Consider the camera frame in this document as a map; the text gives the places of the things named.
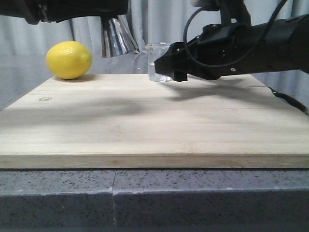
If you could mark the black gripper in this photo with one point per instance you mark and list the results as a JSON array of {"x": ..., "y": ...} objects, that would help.
[{"x": 229, "y": 51}]

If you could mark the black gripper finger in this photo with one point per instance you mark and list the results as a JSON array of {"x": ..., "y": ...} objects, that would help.
[{"x": 36, "y": 11}]

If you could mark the clear glass measuring beaker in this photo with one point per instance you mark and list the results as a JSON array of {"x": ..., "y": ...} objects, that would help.
[{"x": 155, "y": 51}]

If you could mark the silver double-cone steel jigger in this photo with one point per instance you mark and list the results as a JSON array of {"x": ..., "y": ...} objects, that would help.
[{"x": 116, "y": 37}]

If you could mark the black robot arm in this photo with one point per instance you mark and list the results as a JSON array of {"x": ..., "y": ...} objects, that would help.
[{"x": 235, "y": 12}]

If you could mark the grey curtain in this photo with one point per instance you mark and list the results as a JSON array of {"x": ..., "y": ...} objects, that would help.
[{"x": 150, "y": 21}]

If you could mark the yellow lemon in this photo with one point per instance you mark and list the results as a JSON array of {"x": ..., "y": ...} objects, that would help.
[{"x": 69, "y": 60}]

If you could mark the light wooden cutting board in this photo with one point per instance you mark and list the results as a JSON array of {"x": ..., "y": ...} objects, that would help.
[{"x": 128, "y": 121}]

